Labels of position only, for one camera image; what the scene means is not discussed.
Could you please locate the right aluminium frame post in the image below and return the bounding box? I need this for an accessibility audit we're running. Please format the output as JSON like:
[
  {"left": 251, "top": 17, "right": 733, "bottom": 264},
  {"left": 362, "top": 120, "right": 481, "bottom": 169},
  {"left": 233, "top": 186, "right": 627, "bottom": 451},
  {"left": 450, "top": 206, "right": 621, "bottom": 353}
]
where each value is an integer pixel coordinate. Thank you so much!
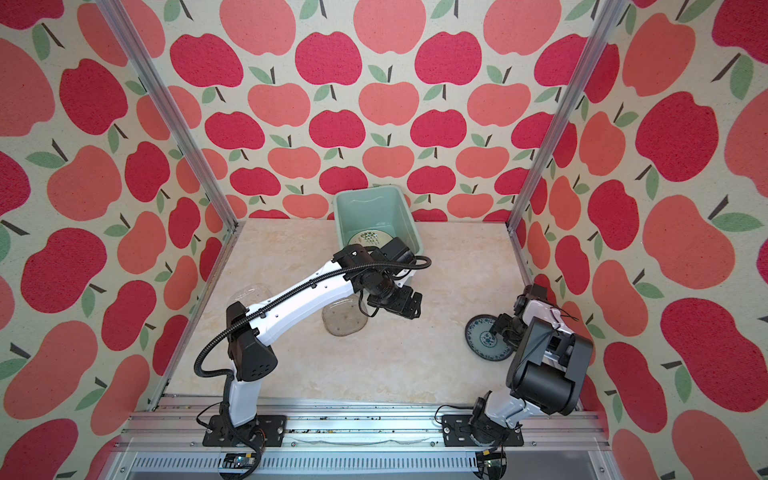
[{"left": 505, "top": 0, "right": 628, "bottom": 232}]

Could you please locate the light green plastic bin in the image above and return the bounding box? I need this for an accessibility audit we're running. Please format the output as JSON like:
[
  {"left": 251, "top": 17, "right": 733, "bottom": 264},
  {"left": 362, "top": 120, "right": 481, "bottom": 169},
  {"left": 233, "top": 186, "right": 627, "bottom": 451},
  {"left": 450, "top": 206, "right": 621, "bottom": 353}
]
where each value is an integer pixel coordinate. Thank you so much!
[{"left": 333, "top": 185, "right": 423, "bottom": 255}]

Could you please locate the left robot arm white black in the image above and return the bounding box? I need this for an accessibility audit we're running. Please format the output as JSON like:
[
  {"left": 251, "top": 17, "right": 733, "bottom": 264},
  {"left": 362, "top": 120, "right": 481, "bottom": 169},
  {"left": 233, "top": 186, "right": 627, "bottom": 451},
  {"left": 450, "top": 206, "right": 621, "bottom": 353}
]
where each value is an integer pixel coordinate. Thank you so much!
[{"left": 221, "top": 237, "right": 431, "bottom": 427}]

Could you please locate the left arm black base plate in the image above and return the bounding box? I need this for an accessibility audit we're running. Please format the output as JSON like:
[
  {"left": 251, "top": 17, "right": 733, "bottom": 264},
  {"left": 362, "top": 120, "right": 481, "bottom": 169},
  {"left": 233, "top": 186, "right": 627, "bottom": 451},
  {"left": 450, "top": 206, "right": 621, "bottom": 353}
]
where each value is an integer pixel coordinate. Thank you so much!
[{"left": 202, "top": 415, "right": 287, "bottom": 447}]

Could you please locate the aluminium frame post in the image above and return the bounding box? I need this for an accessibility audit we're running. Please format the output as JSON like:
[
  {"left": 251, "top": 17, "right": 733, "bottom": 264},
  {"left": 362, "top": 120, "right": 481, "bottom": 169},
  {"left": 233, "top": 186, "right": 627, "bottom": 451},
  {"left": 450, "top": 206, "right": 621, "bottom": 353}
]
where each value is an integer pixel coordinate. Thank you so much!
[
  {"left": 95, "top": 0, "right": 240, "bottom": 232},
  {"left": 505, "top": 0, "right": 628, "bottom": 232}
]

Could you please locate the front aluminium rail base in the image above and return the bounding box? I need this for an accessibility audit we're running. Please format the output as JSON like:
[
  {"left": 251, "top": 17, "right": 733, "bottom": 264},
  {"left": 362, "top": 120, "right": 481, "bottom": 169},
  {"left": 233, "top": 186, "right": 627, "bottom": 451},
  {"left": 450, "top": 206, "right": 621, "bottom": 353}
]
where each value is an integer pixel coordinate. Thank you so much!
[{"left": 101, "top": 396, "right": 620, "bottom": 479}]

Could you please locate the left aluminium frame post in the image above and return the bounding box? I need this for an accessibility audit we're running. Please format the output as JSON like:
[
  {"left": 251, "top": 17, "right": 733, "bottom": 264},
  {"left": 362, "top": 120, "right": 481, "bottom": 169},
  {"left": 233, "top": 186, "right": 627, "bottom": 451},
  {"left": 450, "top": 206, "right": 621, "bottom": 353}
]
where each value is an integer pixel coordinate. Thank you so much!
[{"left": 95, "top": 0, "right": 240, "bottom": 232}]

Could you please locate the grey clear glass plate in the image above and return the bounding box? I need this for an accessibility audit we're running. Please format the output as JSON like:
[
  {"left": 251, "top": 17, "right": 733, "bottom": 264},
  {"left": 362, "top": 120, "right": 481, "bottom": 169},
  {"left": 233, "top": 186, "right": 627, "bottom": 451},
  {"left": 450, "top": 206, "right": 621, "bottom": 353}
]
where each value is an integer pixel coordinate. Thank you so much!
[{"left": 321, "top": 295, "right": 368, "bottom": 337}]

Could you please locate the cream plate with plant motif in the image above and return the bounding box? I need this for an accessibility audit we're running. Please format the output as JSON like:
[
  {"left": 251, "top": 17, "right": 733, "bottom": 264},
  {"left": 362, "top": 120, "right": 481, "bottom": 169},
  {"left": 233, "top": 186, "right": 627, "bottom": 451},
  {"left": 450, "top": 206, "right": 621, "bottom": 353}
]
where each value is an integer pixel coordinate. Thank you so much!
[{"left": 348, "top": 229, "right": 393, "bottom": 248}]

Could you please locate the blue white patterned plate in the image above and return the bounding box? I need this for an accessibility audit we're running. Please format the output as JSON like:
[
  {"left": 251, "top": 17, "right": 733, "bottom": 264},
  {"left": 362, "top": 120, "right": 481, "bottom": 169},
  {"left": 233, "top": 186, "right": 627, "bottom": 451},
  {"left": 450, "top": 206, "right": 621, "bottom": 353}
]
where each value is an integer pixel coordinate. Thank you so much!
[{"left": 464, "top": 314, "right": 513, "bottom": 362}]

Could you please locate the black corrugated cable conduit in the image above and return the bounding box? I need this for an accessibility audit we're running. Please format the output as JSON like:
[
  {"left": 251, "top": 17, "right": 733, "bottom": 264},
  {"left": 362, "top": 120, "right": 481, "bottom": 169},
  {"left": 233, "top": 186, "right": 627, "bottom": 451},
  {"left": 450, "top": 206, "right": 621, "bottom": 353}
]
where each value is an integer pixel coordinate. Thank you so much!
[{"left": 193, "top": 254, "right": 433, "bottom": 480}]

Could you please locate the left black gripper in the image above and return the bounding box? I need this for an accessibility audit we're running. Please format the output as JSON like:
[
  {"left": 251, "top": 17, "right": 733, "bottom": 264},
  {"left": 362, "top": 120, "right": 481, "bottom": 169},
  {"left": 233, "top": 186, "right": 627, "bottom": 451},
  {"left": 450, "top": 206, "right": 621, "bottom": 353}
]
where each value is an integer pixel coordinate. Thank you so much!
[{"left": 372, "top": 273, "right": 426, "bottom": 319}]

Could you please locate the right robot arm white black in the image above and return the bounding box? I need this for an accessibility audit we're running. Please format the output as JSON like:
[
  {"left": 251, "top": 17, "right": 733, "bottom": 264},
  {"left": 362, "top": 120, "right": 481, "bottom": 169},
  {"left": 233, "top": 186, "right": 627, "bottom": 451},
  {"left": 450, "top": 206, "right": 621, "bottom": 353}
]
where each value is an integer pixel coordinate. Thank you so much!
[{"left": 465, "top": 284, "right": 594, "bottom": 447}]

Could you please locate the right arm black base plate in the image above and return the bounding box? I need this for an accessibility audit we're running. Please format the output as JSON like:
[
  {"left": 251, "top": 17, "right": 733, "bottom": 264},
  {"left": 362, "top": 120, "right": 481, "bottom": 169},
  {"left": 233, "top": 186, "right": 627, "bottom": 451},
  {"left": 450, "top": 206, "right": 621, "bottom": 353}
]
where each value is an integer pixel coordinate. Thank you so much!
[{"left": 439, "top": 414, "right": 525, "bottom": 449}]

